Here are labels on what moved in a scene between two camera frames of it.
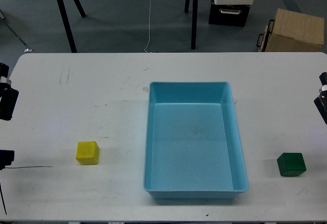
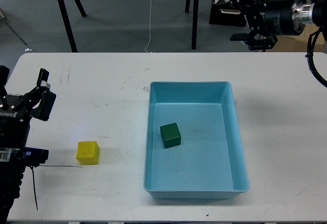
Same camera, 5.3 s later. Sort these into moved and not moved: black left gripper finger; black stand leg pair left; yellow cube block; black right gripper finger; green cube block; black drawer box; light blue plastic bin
Moved: green cube block; black left gripper finger; black right gripper finger
Not moved: black drawer box; yellow cube block; light blue plastic bin; black stand leg pair left
